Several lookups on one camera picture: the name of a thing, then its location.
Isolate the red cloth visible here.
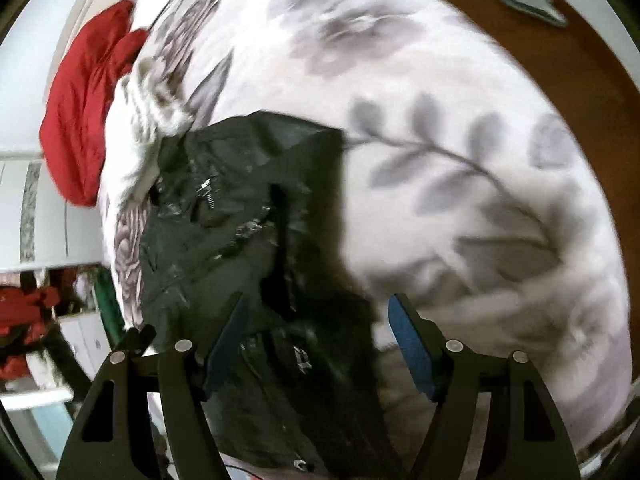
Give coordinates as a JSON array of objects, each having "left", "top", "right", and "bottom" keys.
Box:
[{"left": 39, "top": 0, "right": 149, "bottom": 207}]

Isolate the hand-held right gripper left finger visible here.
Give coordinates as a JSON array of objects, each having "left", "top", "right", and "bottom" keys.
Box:
[{"left": 56, "top": 292, "right": 250, "bottom": 480}]

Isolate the floral printed bed blanket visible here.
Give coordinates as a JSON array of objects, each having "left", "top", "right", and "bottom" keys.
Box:
[{"left": 98, "top": 0, "right": 632, "bottom": 480}]

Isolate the black jacket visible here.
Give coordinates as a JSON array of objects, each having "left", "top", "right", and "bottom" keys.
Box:
[{"left": 138, "top": 110, "right": 416, "bottom": 480}]

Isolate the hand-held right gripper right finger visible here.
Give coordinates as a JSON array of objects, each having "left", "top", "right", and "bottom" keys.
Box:
[{"left": 388, "top": 293, "right": 583, "bottom": 480}]

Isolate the white cabinet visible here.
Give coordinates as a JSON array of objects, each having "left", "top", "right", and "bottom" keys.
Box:
[{"left": 0, "top": 0, "right": 136, "bottom": 273}]

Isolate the red clothes pile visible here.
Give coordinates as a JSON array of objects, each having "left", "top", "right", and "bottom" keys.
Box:
[{"left": 0, "top": 268, "right": 101, "bottom": 381}]

